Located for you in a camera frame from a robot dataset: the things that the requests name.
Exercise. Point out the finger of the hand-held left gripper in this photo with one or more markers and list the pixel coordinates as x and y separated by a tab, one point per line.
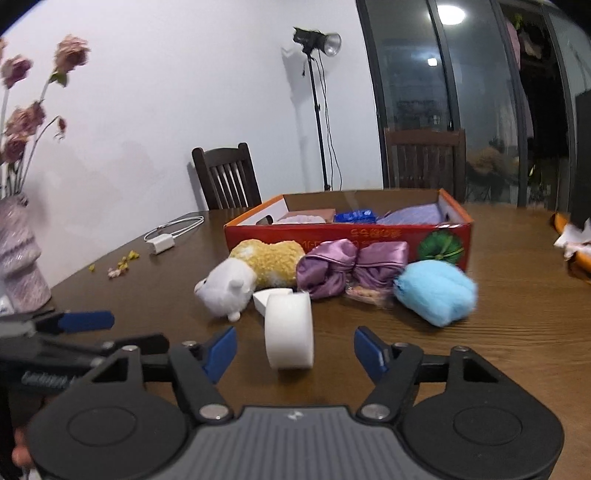
138	344
87	321

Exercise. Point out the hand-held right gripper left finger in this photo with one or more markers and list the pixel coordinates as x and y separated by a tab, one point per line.
222	350

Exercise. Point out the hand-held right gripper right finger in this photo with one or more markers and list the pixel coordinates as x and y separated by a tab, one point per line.
369	353

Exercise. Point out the white and yellow alpaca plush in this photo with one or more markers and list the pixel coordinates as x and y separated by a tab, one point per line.
249	272

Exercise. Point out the purple satin bow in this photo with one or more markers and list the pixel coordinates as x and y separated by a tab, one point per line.
341	267

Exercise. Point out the light blue fluffy ball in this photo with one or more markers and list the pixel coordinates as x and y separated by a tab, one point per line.
436	290

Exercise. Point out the red orange cardboard box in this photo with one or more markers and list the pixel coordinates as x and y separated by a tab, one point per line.
351	240

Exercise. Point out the person's left hand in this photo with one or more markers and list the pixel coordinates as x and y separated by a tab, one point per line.
21	454

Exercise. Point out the crumpled yellow paper scrap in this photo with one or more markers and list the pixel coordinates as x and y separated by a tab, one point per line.
121	266

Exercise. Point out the white foam wedge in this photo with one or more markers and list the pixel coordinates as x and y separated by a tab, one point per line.
268	297

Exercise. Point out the speckled pink ceramic vase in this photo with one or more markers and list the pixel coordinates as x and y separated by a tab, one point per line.
21	258

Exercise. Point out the white charger block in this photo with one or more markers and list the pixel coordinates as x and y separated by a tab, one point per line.
161	244

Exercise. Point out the blue shiny packet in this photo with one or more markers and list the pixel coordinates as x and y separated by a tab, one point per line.
353	215

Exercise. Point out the dark wooden slatted chair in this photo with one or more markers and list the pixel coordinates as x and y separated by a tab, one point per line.
425	159
228	177

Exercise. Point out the dried pink rose bouquet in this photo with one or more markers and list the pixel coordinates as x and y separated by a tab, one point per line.
25	120

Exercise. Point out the crumpled white paper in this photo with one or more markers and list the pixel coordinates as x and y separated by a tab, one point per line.
575	240

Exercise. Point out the sliding glass door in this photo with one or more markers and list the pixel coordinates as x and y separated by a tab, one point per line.
415	92

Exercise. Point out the studio light on stand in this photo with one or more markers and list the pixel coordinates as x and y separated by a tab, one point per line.
318	41

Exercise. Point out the hanging clothes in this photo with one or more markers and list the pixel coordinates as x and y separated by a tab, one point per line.
526	37

